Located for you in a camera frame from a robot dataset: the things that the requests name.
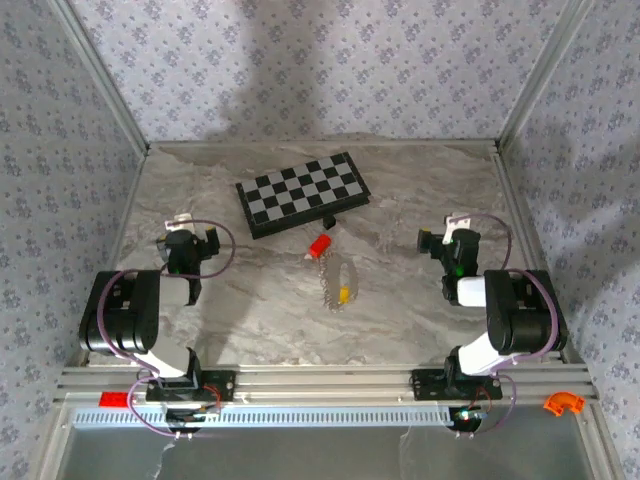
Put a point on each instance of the small circuit board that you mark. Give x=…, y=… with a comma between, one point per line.
x=467, y=415
x=192, y=416

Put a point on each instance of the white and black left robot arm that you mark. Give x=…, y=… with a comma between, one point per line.
x=120, y=310

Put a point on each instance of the aluminium frame post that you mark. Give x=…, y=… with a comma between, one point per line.
x=100, y=75
x=545, y=75

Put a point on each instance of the small red cylinder piece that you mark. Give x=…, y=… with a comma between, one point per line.
x=321, y=245

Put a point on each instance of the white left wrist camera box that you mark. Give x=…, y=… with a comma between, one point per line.
x=180, y=222

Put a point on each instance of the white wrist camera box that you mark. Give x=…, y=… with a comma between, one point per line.
x=180, y=222
x=459, y=221

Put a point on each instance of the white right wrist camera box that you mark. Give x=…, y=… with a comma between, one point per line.
x=459, y=221

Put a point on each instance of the red toy brick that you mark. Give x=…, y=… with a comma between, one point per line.
x=114, y=400

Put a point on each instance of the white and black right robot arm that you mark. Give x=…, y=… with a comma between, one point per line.
x=520, y=310

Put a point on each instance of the aluminium side rail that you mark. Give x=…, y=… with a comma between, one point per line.
x=535, y=250

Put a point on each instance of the aluminium front rail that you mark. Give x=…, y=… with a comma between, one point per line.
x=325, y=385

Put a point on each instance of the small black block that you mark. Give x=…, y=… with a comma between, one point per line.
x=329, y=222

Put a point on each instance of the aluminium back rail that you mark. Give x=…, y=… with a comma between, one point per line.
x=325, y=145

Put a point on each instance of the black and grey chessboard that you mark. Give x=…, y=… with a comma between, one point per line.
x=300, y=192

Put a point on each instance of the grey metal sheet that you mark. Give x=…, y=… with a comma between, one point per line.
x=300, y=455

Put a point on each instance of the orange curved plastic piece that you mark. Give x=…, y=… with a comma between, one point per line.
x=552, y=404

